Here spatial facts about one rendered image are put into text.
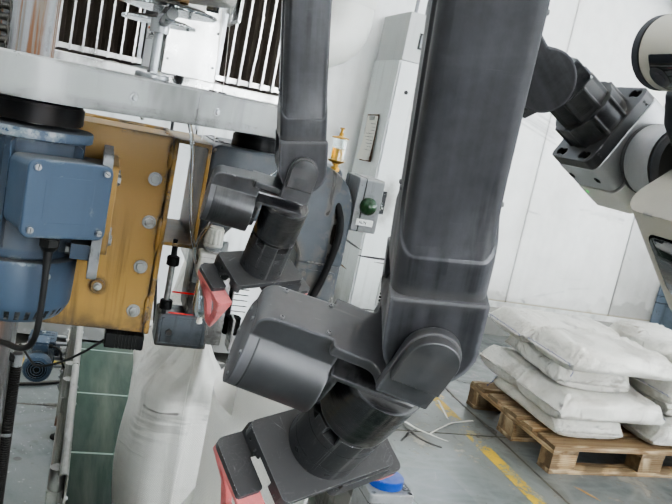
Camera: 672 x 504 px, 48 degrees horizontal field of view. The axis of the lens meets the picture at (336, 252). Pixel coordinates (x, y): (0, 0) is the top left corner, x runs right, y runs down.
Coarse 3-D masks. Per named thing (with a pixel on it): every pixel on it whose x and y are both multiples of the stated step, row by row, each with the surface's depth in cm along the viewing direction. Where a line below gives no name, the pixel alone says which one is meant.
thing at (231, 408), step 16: (224, 384) 108; (224, 400) 110; (240, 400) 119; (256, 400) 115; (272, 400) 111; (208, 416) 98; (224, 416) 91; (240, 416) 118; (256, 416) 114; (208, 432) 96; (224, 432) 91; (208, 448) 95; (208, 464) 94; (256, 464) 85; (208, 480) 94; (192, 496) 114; (208, 496) 93
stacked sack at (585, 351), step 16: (544, 336) 376; (560, 336) 368; (576, 336) 372; (592, 336) 381; (608, 336) 391; (544, 352) 372; (560, 352) 360; (576, 352) 352; (592, 352) 353; (608, 352) 359; (624, 352) 365; (640, 352) 372; (656, 352) 378; (576, 368) 350; (592, 368) 352; (608, 368) 355; (624, 368) 357; (640, 368) 359; (656, 368) 362
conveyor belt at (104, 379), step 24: (96, 360) 279; (120, 360) 284; (96, 384) 258; (120, 384) 262; (96, 408) 240; (120, 408) 243; (96, 432) 224; (72, 456) 207; (96, 456) 210; (72, 480) 195; (96, 480) 198
